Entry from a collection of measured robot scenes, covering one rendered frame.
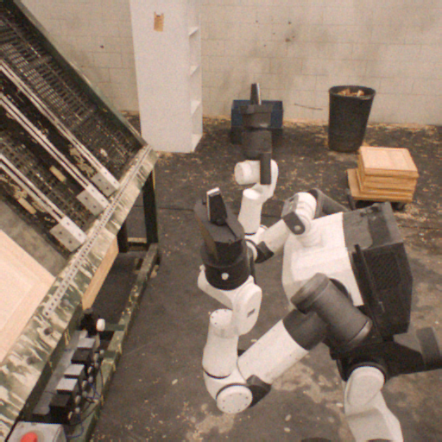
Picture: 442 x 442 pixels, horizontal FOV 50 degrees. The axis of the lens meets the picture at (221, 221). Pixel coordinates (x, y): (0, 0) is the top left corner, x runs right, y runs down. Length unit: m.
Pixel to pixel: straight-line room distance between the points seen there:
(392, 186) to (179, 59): 2.47
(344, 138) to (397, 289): 4.39
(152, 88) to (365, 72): 2.75
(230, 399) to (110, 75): 6.15
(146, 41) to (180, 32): 0.38
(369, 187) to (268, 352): 3.30
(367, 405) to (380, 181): 2.93
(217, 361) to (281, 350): 0.14
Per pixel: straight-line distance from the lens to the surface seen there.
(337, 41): 6.37
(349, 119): 5.42
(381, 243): 1.13
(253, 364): 1.07
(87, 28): 6.92
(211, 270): 0.84
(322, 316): 1.01
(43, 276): 1.88
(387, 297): 1.20
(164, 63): 5.17
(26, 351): 1.66
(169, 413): 2.52
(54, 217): 2.01
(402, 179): 4.24
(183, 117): 5.26
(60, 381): 1.70
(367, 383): 1.41
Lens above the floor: 1.98
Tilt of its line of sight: 30 degrees down
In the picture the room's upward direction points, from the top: straight up
